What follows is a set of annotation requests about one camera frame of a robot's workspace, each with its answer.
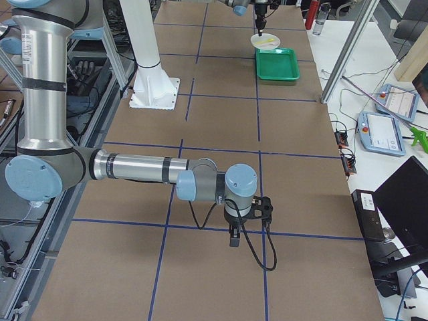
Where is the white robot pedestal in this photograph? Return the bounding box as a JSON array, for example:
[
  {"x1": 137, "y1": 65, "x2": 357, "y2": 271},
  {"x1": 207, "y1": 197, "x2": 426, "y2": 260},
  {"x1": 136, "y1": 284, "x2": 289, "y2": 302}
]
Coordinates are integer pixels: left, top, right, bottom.
[{"x1": 120, "y1": 0, "x2": 180, "y2": 110}]

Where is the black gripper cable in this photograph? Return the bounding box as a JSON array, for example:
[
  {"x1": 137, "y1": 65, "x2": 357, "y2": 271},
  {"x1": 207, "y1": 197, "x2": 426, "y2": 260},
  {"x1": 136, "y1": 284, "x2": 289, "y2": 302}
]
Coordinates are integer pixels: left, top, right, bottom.
[{"x1": 189, "y1": 197, "x2": 278, "y2": 272}]

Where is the white round plate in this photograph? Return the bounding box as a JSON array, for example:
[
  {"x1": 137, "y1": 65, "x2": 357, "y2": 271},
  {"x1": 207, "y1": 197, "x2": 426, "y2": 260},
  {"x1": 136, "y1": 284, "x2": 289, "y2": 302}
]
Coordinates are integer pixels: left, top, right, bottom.
[{"x1": 250, "y1": 33, "x2": 281, "y2": 50}]

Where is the green plastic tray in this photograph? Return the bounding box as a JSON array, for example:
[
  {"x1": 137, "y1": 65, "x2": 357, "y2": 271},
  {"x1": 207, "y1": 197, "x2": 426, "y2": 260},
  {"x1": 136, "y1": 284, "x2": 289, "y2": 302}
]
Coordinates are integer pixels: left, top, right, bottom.
[{"x1": 255, "y1": 48, "x2": 300, "y2": 82}]

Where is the clear water bottle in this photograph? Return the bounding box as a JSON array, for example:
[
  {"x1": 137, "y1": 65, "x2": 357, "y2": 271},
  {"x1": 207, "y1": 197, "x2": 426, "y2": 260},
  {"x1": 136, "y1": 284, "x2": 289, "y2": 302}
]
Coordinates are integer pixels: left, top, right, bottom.
[{"x1": 312, "y1": 2, "x2": 331, "y2": 35}]

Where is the black monitor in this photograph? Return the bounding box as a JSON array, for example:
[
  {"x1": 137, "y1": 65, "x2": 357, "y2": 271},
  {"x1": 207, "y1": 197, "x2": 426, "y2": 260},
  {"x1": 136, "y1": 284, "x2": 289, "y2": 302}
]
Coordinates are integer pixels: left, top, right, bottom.
[{"x1": 372, "y1": 156, "x2": 427, "y2": 277}]

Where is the near teach pendant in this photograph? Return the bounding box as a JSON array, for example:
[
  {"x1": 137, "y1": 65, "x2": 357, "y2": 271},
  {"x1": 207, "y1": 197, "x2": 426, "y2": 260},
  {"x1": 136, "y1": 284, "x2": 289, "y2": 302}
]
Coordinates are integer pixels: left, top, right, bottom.
[{"x1": 357, "y1": 112, "x2": 406, "y2": 156}]

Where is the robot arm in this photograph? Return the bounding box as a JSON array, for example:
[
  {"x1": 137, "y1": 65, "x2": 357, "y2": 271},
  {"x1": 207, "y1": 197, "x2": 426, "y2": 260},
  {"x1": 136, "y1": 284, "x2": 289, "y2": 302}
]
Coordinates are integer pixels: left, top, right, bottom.
[{"x1": 220, "y1": 0, "x2": 269, "y2": 37}]

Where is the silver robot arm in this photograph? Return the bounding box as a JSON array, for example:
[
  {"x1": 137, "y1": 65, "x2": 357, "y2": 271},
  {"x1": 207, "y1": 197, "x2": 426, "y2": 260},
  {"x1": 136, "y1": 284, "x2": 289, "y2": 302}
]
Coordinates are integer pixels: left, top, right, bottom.
[{"x1": 5, "y1": 1, "x2": 257, "y2": 247}]

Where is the teach pendant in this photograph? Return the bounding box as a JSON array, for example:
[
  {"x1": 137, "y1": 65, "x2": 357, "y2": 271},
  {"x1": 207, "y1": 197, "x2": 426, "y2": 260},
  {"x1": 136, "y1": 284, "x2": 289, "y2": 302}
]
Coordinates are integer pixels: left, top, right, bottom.
[
  {"x1": 357, "y1": 112, "x2": 406, "y2": 156},
  {"x1": 375, "y1": 84, "x2": 420, "y2": 122}
]

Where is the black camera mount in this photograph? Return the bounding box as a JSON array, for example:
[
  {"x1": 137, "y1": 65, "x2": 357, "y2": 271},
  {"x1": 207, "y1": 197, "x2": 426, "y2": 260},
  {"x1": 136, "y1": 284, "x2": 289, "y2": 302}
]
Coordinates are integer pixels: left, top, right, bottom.
[{"x1": 245, "y1": 196, "x2": 274, "y2": 232}]

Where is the green plastic clamp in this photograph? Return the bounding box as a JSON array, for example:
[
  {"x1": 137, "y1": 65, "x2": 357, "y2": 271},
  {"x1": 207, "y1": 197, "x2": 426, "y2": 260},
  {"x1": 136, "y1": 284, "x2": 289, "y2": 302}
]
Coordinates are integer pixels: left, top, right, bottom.
[{"x1": 410, "y1": 126, "x2": 428, "y2": 150}]

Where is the grey aluminium post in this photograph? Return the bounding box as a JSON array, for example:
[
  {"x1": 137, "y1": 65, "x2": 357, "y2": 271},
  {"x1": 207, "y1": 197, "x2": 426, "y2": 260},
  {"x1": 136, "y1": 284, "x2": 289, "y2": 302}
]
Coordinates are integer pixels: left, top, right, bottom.
[{"x1": 320, "y1": 0, "x2": 380, "y2": 104}]

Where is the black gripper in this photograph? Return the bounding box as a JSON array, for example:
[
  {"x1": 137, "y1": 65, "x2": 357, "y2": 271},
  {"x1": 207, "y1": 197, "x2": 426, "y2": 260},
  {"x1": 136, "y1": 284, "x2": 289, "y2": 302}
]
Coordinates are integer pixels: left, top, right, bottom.
[
  {"x1": 253, "y1": 0, "x2": 268, "y2": 36},
  {"x1": 224, "y1": 212, "x2": 247, "y2": 247}
]

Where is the red bottle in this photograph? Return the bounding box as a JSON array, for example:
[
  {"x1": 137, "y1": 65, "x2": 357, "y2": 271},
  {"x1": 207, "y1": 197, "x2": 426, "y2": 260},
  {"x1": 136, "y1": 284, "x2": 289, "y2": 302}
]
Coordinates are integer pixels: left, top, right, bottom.
[{"x1": 305, "y1": 0, "x2": 320, "y2": 30}]

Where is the yellow plastic spoon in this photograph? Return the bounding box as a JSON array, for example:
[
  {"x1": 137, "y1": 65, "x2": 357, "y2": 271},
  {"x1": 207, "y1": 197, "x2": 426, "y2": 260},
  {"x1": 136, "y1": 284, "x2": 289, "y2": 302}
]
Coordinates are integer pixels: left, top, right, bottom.
[{"x1": 257, "y1": 38, "x2": 275, "y2": 45}]

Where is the black computer box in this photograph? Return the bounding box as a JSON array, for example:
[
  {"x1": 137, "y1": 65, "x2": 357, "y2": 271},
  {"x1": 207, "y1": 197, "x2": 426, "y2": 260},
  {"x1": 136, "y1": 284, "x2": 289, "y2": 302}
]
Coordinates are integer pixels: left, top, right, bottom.
[{"x1": 351, "y1": 189, "x2": 396, "y2": 243}]

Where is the far teach pendant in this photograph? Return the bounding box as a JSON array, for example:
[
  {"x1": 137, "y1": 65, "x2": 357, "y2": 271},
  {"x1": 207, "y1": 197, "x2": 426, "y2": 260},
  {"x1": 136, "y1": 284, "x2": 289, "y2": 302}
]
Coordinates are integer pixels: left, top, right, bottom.
[{"x1": 375, "y1": 84, "x2": 420, "y2": 122}]

